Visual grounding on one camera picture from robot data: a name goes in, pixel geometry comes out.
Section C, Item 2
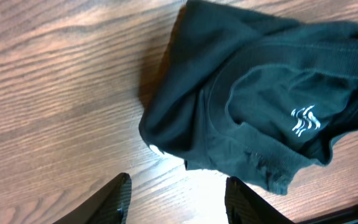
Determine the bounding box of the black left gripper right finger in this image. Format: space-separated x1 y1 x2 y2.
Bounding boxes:
224 177 294 224

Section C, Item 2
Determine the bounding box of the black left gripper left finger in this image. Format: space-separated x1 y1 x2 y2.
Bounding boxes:
54 172 132 224

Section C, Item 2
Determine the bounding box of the dark teal t-shirt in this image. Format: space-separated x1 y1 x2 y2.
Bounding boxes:
139 1 358 195

